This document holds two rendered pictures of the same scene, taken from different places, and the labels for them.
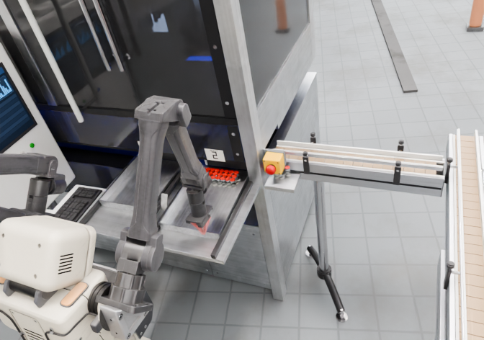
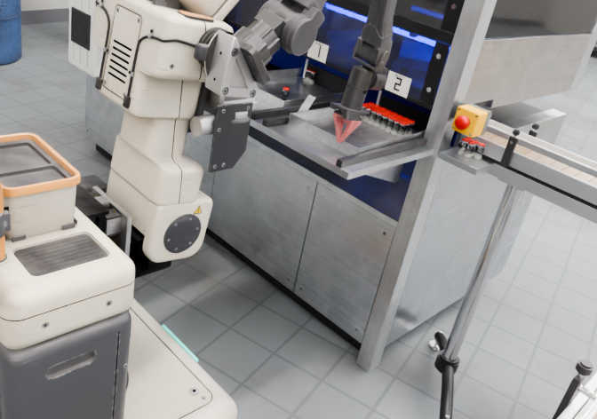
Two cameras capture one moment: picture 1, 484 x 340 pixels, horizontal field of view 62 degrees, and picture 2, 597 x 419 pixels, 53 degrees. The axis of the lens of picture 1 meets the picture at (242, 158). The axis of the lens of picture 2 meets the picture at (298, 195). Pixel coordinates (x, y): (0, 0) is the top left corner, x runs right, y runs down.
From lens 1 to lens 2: 0.73 m
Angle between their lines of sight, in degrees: 15
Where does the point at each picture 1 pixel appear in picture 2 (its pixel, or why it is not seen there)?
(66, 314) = (179, 18)
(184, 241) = (309, 142)
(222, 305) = (284, 333)
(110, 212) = not seen: hidden behind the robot
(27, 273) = not seen: outside the picture
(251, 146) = (452, 82)
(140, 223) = not seen: outside the picture
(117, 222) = not seen: hidden behind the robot
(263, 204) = (423, 183)
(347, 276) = (474, 395)
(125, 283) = (258, 30)
